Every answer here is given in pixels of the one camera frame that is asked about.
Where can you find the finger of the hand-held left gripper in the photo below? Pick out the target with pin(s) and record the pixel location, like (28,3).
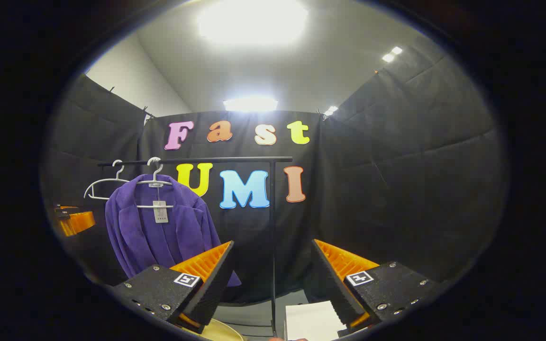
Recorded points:
(81,221)

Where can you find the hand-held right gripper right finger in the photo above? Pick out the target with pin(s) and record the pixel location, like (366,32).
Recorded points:
(330,284)

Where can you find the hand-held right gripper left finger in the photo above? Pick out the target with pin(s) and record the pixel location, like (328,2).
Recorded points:
(211,289)

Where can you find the beige round laundry hamper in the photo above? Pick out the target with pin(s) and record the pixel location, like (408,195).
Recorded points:
(225,332)

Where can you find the purple ribbed knit cardigan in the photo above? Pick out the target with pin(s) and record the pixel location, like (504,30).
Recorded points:
(131,227)

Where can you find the white plastic hanger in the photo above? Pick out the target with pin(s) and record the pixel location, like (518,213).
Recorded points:
(145,206)
(116,179)

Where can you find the black metal clothes rack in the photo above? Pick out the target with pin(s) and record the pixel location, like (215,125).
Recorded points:
(271,237)

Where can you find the white cabinet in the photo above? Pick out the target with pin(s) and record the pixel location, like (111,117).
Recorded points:
(311,322)

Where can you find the black backdrop cloth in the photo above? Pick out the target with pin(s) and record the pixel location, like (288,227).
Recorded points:
(372,189)

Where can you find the ceiling light panel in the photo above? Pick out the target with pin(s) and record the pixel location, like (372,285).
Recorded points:
(254,21)
(331,111)
(391,54)
(250,104)

